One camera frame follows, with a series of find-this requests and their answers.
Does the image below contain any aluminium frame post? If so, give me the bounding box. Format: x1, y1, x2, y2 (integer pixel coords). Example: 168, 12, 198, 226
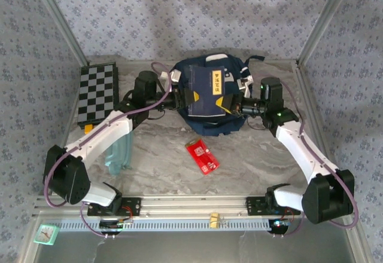
29, 0, 90, 66
296, 0, 357, 66

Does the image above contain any left controller board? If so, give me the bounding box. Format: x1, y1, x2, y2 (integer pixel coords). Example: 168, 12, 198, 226
99, 219, 135, 233

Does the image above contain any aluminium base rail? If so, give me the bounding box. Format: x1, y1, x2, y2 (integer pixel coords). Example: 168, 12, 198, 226
32, 195, 358, 218

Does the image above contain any grey slotted cable duct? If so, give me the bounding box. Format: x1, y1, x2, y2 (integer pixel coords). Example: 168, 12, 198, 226
56, 218, 273, 232

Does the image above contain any right controller board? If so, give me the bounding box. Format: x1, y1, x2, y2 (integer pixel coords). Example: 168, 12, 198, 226
268, 219, 291, 234

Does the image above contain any left aluminium frame post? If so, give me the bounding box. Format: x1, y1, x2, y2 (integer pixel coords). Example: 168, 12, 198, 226
29, 0, 90, 66

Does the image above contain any left aluminium side rail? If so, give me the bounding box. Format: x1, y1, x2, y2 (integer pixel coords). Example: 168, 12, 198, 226
46, 62, 89, 197

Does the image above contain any controller board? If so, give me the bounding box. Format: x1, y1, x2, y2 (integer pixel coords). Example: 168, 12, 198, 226
268, 219, 291, 234
99, 219, 135, 233

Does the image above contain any black grey chessboard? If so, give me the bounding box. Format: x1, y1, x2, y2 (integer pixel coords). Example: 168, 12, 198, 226
77, 62, 120, 129

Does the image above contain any right aluminium frame post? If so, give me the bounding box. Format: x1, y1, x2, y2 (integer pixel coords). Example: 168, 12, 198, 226
296, 0, 357, 66

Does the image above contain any light teal pencil case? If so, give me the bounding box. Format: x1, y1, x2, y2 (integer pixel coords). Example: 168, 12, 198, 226
104, 133, 134, 176

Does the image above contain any right aluminium side rail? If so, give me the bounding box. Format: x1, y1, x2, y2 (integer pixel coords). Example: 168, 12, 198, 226
294, 61, 354, 197

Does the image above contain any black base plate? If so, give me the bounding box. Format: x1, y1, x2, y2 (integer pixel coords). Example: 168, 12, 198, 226
87, 197, 142, 217
245, 196, 302, 216

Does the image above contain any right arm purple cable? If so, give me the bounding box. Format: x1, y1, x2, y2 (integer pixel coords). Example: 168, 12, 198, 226
270, 82, 359, 239

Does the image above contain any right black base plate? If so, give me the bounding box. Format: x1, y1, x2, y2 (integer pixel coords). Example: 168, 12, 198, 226
245, 196, 302, 216

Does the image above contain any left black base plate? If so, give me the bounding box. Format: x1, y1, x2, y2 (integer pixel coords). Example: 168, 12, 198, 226
87, 197, 142, 217

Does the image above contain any floral fabric backdrop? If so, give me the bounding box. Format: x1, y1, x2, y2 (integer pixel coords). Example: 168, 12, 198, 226
0, 0, 383, 263

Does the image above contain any blue book yellow label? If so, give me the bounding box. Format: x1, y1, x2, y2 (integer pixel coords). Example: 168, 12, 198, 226
183, 64, 227, 119

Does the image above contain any tan clip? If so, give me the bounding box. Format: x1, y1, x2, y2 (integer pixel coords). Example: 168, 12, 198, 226
209, 212, 221, 230

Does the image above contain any red snack packet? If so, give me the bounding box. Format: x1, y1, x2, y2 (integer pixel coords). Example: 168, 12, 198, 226
186, 137, 220, 176

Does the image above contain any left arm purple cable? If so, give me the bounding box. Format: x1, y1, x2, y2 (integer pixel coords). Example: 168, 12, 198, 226
43, 62, 173, 240

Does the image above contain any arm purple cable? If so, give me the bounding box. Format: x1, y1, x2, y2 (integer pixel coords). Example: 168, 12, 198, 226
270, 82, 359, 239
43, 62, 173, 240

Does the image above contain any navy blue backpack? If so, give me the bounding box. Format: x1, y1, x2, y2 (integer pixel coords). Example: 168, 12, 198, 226
170, 53, 266, 137

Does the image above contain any mint green alarm clock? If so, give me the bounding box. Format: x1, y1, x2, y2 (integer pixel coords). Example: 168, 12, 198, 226
33, 224, 60, 246

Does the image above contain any aluminium side rail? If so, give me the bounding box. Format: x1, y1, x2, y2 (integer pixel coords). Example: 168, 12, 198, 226
294, 61, 354, 197
46, 62, 89, 197

